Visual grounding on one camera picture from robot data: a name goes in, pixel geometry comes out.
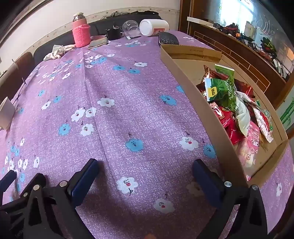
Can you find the small metal tool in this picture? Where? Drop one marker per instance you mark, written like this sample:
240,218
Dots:
133,37

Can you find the brown chair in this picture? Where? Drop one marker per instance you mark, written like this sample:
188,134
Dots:
20,69

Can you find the white mug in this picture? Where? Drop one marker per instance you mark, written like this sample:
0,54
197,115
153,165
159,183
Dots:
5,112

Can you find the black sofa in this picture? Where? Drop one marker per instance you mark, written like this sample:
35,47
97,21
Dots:
101,26

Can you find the red snack packet doll print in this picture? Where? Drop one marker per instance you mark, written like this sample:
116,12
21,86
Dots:
218,110

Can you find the pile of assorted clutter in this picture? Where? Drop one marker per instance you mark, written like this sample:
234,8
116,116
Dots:
264,43

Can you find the pink thermos with knit sleeve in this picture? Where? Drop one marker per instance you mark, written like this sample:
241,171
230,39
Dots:
81,34

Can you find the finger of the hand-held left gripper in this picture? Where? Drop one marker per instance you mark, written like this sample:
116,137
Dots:
8,180

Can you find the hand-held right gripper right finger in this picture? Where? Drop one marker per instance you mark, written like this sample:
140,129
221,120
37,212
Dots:
204,181

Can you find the window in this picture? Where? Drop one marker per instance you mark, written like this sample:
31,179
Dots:
236,11

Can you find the wooden counter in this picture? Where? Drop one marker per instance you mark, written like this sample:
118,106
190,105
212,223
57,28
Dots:
229,43

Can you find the clear glass bowl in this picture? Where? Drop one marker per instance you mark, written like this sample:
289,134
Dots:
131,28

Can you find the green patterned panel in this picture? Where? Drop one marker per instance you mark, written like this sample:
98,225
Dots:
286,115

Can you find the purple floral tablecloth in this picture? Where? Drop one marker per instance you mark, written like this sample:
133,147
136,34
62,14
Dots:
137,103

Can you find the white flat box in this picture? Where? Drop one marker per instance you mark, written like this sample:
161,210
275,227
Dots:
197,20

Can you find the dark clothing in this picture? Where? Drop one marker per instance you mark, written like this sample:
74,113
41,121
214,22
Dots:
137,13

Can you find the green snack packet white tag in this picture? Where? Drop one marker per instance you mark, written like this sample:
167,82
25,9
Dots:
224,92

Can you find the black cup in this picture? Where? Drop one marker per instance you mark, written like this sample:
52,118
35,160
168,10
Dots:
113,34

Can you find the white plastic jar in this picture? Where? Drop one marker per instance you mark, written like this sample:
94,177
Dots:
151,27

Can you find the cardboard box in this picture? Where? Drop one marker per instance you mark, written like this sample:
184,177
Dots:
183,75

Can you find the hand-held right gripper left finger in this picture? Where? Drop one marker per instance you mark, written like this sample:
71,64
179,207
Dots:
85,181

